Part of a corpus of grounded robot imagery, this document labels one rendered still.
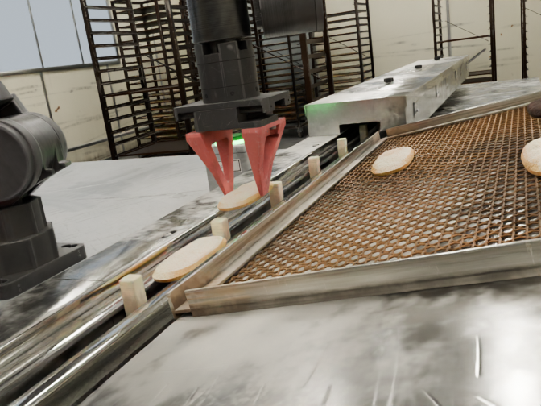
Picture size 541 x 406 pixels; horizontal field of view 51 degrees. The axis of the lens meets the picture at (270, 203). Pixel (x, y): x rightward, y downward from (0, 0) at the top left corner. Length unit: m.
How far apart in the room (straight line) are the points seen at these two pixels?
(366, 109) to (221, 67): 0.49
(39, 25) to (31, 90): 0.71
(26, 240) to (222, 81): 0.25
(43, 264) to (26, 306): 0.19
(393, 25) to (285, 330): 7.44
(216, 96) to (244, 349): 0.34
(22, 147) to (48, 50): 6.22
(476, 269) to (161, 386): 0.14
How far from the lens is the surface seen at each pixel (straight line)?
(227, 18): 0.55
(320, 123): 1.03
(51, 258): 0.65
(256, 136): 0.54
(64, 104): 6.84
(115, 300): 0.46
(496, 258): 0.25
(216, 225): 0.54
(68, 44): 7.03
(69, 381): 0.34
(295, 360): 0.22
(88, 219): 0.87
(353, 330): 0.23
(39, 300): 0.46
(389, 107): 0.99
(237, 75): 0.55
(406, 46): 7.63
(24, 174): 0.59
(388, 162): 0.53
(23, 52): 6.55
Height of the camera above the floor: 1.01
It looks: 14 degrees down
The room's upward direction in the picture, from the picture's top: 8 degrees counter-clockwise
